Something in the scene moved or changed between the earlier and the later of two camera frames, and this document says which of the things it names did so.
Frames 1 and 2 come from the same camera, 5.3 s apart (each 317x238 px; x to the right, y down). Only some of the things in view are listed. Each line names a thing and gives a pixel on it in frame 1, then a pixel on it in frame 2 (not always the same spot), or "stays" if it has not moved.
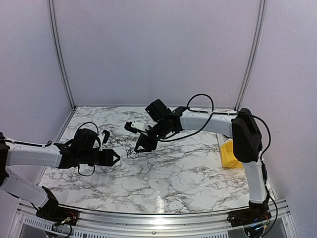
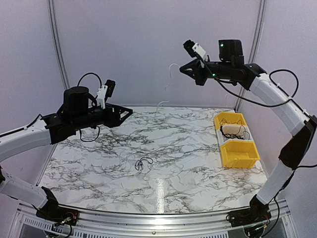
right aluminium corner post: (253, 57) stays
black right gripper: (149, 146) -> (197, 74)
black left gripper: (107, 159) -> (113, 119)
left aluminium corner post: (60, 54) stays
